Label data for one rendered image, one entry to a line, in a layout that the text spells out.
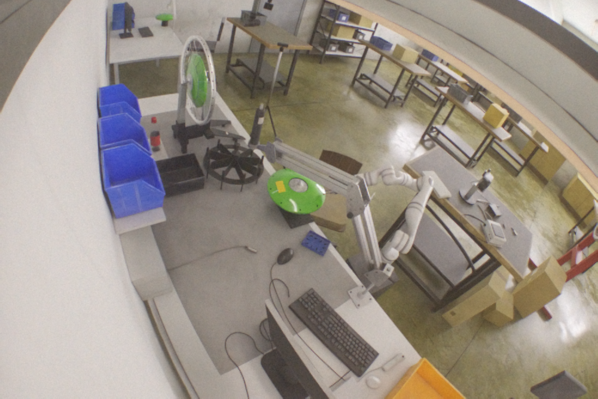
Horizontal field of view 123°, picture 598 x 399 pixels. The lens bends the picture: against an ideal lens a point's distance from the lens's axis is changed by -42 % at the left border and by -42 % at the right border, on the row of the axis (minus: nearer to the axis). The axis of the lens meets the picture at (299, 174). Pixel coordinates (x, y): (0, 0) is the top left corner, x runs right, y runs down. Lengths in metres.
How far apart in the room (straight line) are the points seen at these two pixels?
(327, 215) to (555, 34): 1.85
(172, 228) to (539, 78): 1.40
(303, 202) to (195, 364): 0.89
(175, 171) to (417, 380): 1.67
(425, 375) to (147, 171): 1.52
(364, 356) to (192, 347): 0.71
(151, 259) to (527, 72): 1.12
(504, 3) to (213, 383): 1.26
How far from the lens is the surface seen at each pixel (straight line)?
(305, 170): 1.07
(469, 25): 0.36
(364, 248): 1.14
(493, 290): 2.56
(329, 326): 1.26
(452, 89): 5.21
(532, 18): 0.37
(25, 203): 0.28
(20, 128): 0.31
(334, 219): 2.01
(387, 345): 1.39
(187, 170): 1.67
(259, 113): 1.09
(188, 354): 1.17
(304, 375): 0.90
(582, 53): 0.36
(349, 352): 1.26
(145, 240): 1.14
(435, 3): 0.38
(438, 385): 1.45
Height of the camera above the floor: 2.07
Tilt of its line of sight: 41 degrees down
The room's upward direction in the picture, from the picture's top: 20 degrees clockwise
